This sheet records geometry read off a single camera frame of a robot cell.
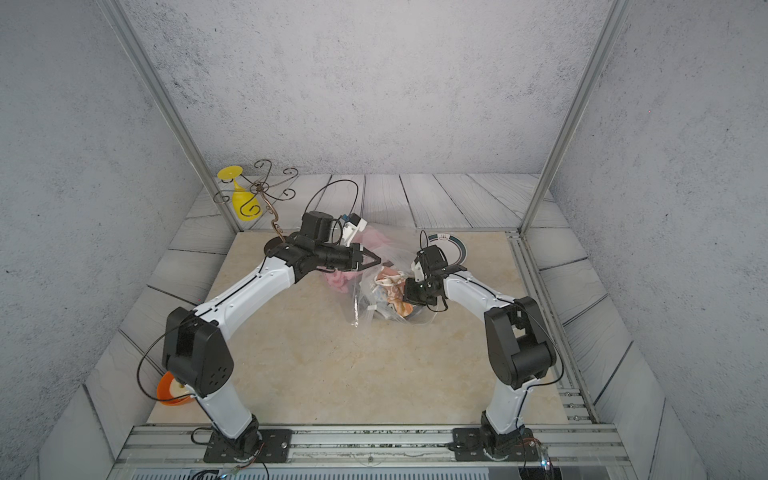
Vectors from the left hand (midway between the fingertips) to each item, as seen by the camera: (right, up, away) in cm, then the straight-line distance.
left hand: (383, 261), depth 78 cm
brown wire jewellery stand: (-37, +21, +13) cm, 45 cm away
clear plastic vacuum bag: (-2, -10, +11) cm, 15 cm away
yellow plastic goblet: (-39, +16, +7) cm, 43 cm away
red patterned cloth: (+3, -6, +10) cm, 12 cm away
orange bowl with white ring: (-56, -33, +1) cm, 65 cm away
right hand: (+7, -11, +14) cm, 19 cm away
